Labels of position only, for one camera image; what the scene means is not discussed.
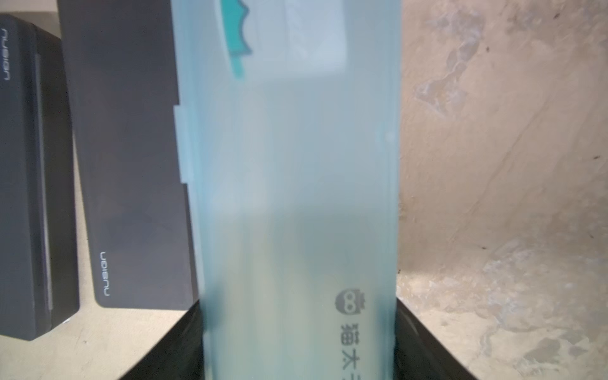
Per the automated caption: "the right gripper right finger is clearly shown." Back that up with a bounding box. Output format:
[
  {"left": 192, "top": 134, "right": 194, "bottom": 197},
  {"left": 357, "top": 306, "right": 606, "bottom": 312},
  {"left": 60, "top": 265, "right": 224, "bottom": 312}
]
[{"left": 393, "top": 299, "right": 477, "bottom": 380}]

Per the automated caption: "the light blue pencil case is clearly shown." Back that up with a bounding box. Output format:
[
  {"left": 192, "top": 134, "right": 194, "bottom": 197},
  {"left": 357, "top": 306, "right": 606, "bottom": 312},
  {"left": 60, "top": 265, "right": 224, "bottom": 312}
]
[{"left": 171, "top": 1, "right": 402, "bottom": 379}]

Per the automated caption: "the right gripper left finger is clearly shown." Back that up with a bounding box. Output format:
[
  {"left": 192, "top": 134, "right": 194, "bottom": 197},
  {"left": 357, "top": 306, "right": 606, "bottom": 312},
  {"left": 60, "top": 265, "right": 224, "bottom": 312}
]
[{"left": 121, "top": 302, "right": 205, "bottom": 380}]

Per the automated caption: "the black pencil case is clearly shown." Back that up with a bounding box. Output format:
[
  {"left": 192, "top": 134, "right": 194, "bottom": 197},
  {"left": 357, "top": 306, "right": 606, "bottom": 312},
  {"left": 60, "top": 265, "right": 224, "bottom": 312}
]
[
  {"left": 1, "top": 14, "right": 79, "bottom": 341},
  {"left": 58, "top": 1, "right": 198, "bottom": 310}
]

